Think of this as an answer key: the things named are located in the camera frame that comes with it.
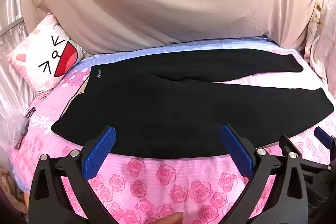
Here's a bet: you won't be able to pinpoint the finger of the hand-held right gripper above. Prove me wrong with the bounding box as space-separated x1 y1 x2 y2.
299 160 336 211
314 126 336 152

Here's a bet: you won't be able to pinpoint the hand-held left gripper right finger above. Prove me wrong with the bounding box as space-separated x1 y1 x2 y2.
221 123 313 224

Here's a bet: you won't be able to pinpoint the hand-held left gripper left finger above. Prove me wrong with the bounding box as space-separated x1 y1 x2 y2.
28 126 116 224

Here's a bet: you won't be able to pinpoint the black pants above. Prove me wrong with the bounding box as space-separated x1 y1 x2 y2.
51 49 334 159

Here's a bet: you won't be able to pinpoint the pink rose print bed sheet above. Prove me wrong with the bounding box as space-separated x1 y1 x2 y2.
7 35 336 224

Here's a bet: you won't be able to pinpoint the clear plastic bag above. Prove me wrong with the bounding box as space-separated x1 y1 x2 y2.
3 104 30 149

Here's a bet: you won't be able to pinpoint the tan crumpled cloth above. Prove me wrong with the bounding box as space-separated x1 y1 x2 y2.
0 166 28 214

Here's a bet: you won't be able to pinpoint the pale floral cloth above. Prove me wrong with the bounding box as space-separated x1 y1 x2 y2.
302 0 336 98

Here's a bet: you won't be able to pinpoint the white cat face pillow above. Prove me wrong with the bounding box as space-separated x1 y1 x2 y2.
7 12 86 95

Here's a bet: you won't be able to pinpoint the pink satin curtain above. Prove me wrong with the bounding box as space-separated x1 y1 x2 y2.
0 0 36 119

